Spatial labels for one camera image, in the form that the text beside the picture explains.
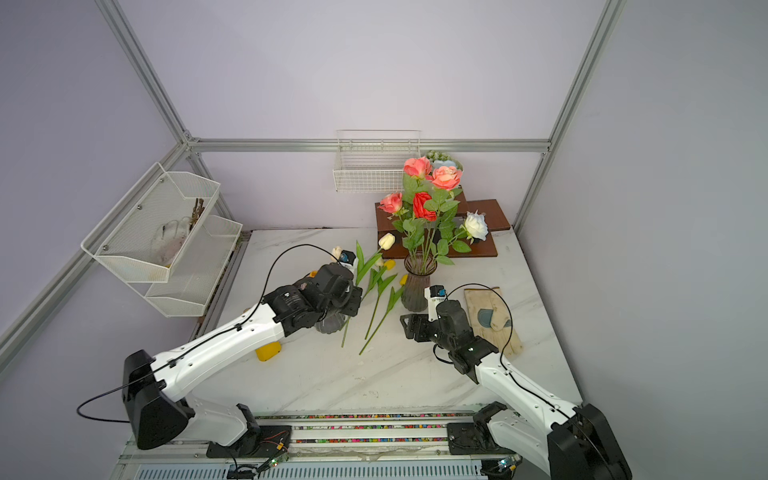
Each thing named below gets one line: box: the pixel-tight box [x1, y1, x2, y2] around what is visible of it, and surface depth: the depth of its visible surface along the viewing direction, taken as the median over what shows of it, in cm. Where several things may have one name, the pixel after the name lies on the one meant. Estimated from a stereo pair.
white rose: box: [459, 209, 489, 244], surface depth 76 cm
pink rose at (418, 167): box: [404, 156, 432, 180], surface depth 79 cm
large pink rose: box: [426, 166, 462, 191], surface depth 70 cm
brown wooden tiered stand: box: [375, 191, 511, 259], surface depth 80 cm
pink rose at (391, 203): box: [378, 192, 409, 217], surface depth 82 cm
